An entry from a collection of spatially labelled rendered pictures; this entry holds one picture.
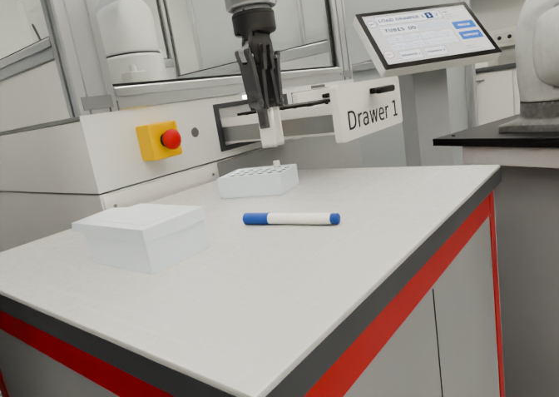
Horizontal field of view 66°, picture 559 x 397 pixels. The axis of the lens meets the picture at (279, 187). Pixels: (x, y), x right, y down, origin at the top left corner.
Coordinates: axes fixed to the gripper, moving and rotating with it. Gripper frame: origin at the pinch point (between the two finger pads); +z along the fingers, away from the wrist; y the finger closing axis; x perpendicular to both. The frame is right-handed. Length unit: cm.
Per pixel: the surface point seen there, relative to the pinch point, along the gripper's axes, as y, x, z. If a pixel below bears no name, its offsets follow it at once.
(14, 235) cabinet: -5, 77, 19
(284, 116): 13.7, 3.2, -0.9
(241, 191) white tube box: -7.3, 4.0, 9.9
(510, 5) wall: 377, -55, -51
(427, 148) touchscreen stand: 118, -12, 26
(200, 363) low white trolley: -51, -18, 11
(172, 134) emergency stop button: -4.0, 19.4, -1.3
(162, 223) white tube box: -36.6, -3.9, 6.1
